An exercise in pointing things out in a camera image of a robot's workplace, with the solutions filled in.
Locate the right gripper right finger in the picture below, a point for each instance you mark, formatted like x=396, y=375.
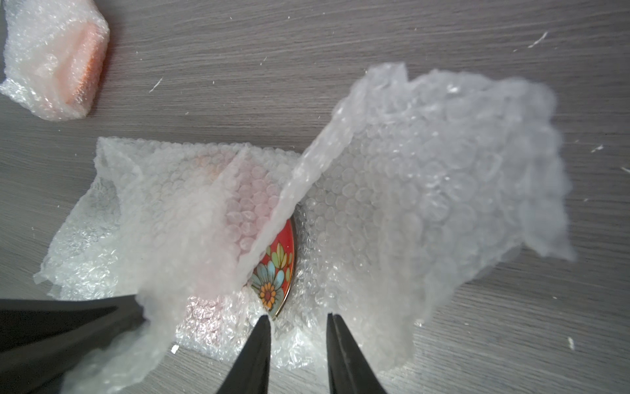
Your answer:
x=348, y=370

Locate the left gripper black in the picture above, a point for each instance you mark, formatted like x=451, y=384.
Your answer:
x=41, y=340

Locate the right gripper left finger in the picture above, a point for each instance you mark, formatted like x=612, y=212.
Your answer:
x=250, y=371

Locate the red floral dinner plate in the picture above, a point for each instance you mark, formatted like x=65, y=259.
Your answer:
x=273, y=277

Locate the clear bubble wrap sheet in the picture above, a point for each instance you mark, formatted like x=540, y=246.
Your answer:
x=414, y=188

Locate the orange bubble wrapped plate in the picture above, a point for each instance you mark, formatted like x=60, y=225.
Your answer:
x=54, y=56

